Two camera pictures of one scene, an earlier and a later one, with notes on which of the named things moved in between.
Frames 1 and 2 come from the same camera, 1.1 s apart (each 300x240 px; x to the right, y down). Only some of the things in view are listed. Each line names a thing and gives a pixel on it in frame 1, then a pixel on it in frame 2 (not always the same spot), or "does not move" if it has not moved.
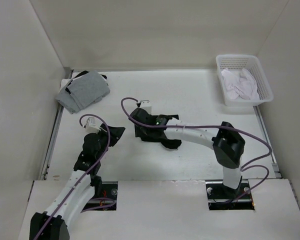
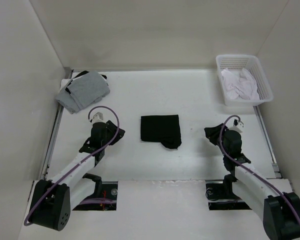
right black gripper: [139, 132] -> [212, 132]
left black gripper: [116, 133] does not move
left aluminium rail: [53, 137] does not move
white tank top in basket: [243, 85] does not move
